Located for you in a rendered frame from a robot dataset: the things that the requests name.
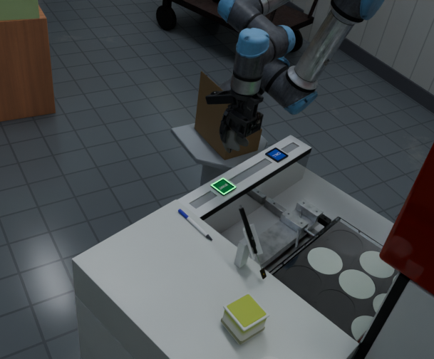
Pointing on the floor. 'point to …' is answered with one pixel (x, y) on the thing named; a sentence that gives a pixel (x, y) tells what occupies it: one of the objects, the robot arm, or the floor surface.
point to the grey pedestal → (190, 143)
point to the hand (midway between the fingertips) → (228, 147)
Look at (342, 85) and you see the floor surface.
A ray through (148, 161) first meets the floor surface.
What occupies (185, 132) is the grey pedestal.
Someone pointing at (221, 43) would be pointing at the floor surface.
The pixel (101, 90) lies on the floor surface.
